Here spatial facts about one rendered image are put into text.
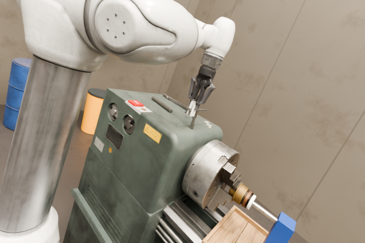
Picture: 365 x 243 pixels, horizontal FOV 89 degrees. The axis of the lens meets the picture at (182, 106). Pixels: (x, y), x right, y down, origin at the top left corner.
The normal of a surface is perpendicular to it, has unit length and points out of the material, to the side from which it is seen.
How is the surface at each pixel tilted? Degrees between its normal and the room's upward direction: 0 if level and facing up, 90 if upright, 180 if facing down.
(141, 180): 90
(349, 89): 90
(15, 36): 90
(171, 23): 70
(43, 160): 88
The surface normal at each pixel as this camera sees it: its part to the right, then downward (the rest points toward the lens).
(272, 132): -0.71, -0.10
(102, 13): -0.17, 0.39
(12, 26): 0.61, 0.40
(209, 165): -0.26, -0.57
